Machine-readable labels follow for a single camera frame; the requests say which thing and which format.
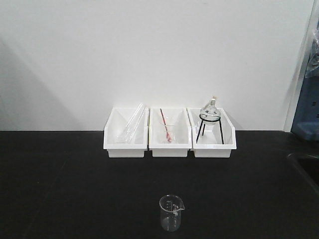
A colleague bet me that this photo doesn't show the right white plastic bin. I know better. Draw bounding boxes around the right white plastic bin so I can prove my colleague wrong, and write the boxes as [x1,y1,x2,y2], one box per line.
[187,108,237,158]

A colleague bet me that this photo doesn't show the blue equipment at right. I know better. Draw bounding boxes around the blue equipment at right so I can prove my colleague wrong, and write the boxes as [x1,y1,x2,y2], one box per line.
[291,28,319,141]

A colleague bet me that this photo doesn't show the white plastic bin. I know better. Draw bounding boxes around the white plastic bin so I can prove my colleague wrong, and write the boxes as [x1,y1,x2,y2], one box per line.
[187,108,237,158]
[149,108,192,157]
[103,107,149,158]

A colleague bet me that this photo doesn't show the round-bottom glass flask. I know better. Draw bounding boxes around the round-bottom glass flask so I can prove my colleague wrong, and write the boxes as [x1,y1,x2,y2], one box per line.
[199,96,221,125]

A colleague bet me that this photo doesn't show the clear glass tubes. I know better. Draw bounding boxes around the clear glass tubes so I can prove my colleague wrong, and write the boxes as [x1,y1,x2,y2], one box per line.
[116,103,145,143]

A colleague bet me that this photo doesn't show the red glass stirring rod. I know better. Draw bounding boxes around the red glass stirring rod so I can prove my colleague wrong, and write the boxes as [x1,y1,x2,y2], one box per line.
[160,108,173,143]

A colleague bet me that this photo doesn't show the left white plastic bin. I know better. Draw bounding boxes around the left white plastic bin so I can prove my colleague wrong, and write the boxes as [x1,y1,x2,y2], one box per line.
[103,107,149,158]

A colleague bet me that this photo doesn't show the black tripod stand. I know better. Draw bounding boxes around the black tripod stand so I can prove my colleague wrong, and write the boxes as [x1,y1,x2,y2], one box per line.
[196,115,224,144]

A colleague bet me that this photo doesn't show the clear glass beaker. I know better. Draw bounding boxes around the clear glass beaker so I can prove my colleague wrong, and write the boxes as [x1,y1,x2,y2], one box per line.
[159,194,185,232]

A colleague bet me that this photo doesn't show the black sink basin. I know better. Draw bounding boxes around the black sink basin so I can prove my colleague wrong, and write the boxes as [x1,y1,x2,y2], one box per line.
[287,153,319,195]

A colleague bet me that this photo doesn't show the middle white plastic bin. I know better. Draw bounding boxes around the middle white plastic bin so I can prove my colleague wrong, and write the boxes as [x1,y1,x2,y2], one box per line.
[149,108,192,157]

